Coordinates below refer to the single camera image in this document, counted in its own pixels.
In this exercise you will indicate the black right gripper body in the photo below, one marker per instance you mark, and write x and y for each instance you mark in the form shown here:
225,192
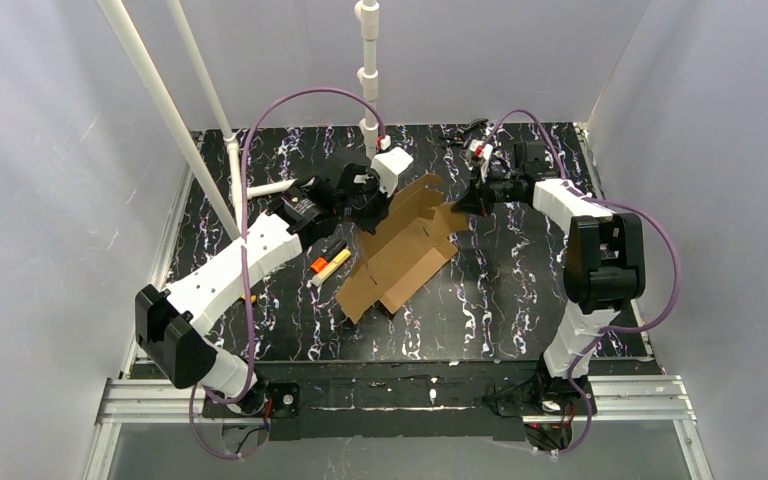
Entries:
475,198

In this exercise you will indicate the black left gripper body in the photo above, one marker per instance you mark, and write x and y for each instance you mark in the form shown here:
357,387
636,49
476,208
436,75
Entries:
366,204

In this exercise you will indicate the brown cardboard paper box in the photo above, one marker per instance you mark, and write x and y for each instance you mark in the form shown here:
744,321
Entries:
407,249

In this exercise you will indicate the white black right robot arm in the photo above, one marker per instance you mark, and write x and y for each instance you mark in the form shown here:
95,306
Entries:
604,260

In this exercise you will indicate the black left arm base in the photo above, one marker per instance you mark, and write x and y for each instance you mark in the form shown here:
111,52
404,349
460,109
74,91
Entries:
270,400

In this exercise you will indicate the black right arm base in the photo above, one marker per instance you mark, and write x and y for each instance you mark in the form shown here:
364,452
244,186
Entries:
558,399

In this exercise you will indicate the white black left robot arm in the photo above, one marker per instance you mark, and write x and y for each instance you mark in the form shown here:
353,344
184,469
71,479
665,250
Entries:
172,324

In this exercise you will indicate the black pliers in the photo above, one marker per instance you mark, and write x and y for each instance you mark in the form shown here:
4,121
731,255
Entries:
461,136

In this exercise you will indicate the black orange highlighter marker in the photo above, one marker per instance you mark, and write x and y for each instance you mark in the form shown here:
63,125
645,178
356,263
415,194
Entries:
328,255

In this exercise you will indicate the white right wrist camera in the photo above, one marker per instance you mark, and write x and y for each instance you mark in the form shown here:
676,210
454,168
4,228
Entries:
480,157

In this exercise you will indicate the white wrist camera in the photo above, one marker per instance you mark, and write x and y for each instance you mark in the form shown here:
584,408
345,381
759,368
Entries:
390,166
480,157

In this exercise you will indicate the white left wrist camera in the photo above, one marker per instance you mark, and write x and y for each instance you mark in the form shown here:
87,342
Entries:
390,166

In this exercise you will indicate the white PVC pipe frame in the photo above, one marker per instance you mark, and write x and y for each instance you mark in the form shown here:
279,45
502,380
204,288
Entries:
231,217

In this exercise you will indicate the aluminium rail frame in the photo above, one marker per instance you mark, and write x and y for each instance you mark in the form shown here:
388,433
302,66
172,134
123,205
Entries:
338,399

